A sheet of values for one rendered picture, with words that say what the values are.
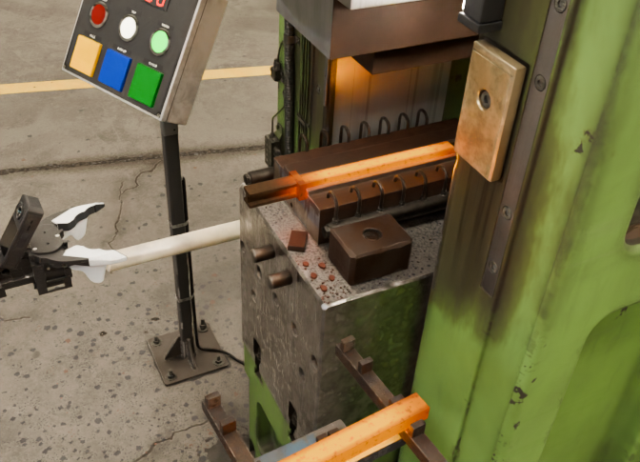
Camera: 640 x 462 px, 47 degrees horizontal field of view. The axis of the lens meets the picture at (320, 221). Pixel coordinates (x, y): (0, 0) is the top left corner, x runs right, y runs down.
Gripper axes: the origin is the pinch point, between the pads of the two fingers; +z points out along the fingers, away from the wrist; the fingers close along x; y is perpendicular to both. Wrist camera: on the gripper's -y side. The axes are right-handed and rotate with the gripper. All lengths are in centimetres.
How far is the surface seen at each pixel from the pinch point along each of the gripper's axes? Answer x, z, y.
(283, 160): -10.7, 34.2, 2.1
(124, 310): -85, 12, 100
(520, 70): 34, 46, -35
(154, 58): -45.3, 19.9, -5.7
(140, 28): -52, 19, -10
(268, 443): -7, 30, 84
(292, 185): 1.4, 30.6, -1.0
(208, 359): -53, 30, 99
